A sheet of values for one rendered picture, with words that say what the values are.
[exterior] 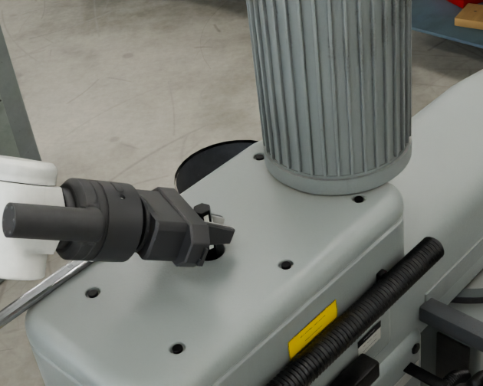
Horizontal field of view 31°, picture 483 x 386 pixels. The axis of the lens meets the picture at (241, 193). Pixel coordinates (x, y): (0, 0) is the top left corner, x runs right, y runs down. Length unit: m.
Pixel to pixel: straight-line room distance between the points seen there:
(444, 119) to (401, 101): 0.41
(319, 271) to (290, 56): 0.25
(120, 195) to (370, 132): 0.33
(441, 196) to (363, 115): 0.32
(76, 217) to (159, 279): 0.19
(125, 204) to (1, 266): 0.14
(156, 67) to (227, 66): 0.46
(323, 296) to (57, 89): 4.68
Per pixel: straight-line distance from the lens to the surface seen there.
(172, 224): 0.95
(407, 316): 1.30
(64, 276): 1.05
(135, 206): 0.93
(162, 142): 4.84
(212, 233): 1.01
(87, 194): 0.91
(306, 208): 1.09
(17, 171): 0.88
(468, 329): 1.29
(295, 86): 1.04
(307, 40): 1.00
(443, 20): 5.36
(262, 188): 1.14
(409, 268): 1.13
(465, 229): 1.36
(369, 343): 1.21
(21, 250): 0.89
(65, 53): 6.06
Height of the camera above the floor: 2.56
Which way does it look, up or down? 36 degrees down
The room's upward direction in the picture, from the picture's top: 8 degrees counter-clockwise
